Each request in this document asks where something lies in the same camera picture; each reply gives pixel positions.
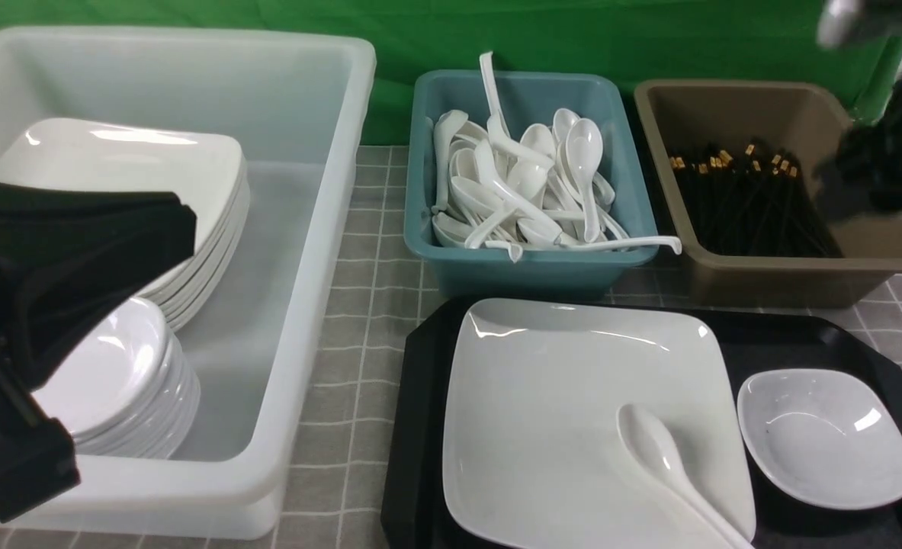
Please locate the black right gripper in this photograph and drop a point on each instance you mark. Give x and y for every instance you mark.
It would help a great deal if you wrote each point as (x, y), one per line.
(864, 176)

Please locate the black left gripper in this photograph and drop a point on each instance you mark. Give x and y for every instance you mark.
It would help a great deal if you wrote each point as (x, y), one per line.
(67, 260)

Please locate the small white bowl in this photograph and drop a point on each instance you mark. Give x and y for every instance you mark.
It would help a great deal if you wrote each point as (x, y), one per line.
(823, 437)

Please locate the white spoon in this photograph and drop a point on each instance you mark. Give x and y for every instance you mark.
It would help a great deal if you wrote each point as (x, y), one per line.
(654, 450)

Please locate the white square rice plate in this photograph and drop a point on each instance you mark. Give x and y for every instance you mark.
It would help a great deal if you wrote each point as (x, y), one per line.
(531, 453)

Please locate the pile of black chopsticks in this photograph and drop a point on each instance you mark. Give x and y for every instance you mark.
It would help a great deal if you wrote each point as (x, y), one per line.
(751, 201)

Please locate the brown plastic bin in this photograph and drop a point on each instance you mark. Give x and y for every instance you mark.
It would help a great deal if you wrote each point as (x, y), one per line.
(806, 120)

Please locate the stack of small white bowls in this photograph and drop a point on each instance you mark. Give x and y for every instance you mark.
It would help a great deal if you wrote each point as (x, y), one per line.
(127, 390)

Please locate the stack of white square plates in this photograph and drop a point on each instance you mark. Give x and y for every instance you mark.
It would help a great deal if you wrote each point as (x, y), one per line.
(206, 171)

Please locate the green backdrop cloth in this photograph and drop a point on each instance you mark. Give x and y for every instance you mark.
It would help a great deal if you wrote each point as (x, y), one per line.
(627, 42)

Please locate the black serving tray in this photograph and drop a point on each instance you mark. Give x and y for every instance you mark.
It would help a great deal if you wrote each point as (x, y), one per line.
(413, 510)

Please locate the teal plastic bin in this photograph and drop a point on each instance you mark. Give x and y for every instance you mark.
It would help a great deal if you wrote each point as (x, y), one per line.
(527, 98)

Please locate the large translucent white tub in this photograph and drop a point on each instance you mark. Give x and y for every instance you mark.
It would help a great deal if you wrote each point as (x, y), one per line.
(296, 103)

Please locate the pile of white spoons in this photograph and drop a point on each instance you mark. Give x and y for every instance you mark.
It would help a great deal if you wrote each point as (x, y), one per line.
(541, 191)

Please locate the grey checked tablecloth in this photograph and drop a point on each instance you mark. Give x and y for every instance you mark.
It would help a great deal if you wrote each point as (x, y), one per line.
(379, 293)

